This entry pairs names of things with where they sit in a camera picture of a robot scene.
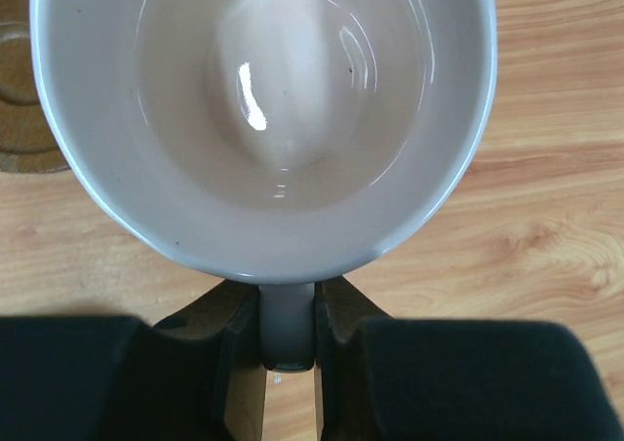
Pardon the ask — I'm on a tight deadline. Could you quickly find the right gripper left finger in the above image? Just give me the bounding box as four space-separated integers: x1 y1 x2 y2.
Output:
155 280 266 440

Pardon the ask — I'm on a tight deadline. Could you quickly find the grooved dark wooden coaster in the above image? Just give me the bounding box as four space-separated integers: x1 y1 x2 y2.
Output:
1 0 68 174

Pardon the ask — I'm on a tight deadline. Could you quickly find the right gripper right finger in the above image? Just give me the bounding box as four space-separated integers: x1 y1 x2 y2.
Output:
314 276 388 440

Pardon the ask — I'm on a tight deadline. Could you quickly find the pink mug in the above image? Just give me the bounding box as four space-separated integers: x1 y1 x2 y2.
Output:
30 0 497 372

